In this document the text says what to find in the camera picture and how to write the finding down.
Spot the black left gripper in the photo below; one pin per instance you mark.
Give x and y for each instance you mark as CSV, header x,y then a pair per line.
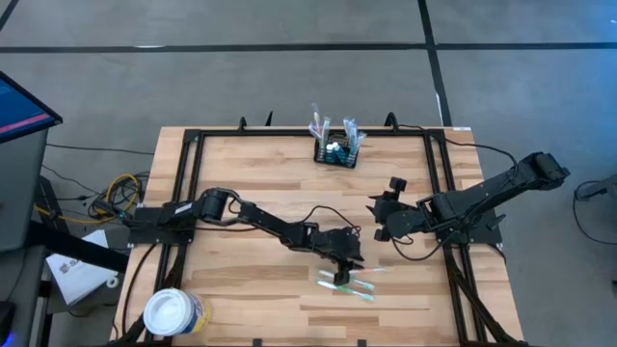
x,y
337,246

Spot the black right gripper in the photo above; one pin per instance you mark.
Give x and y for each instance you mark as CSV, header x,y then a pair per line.
x,y
400,219

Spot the teal toothpaste tube white cap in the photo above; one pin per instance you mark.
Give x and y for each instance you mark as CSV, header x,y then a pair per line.
x,y
340,154
330,152

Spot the clear plastic wrapper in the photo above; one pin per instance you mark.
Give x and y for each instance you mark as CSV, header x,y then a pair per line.
x,y
326,130

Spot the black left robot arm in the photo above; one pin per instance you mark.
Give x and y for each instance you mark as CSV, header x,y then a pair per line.
x,y
270,224

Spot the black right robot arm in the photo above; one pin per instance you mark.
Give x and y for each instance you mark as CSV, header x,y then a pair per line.
x,y
482,193

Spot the white lidded yellow container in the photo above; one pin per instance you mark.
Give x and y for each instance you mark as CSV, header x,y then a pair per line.
x,y
169,312

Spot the white tape roll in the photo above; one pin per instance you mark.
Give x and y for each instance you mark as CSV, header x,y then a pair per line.
x,y
113,277

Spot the white paper booklet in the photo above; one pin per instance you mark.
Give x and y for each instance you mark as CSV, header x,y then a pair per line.
x,y
77,279

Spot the black diagonal bar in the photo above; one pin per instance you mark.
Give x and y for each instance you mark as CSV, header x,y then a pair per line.
x,y
77,246

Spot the grey cabinet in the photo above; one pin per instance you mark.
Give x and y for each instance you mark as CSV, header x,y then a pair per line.
x,y
19,193

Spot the blue screen monitor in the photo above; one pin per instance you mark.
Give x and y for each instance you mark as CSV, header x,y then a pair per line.
x,y
19,111

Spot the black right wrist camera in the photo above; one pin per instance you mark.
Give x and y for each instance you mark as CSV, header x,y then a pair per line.
x,y
398,184

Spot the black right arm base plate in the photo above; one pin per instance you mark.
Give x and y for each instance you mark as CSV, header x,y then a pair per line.
x,y
482,233

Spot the black aluminium table frame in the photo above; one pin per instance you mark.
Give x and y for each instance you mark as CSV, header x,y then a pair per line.
x,y
270,131

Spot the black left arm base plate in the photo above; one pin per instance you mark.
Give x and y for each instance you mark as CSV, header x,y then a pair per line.
x,y
144,236

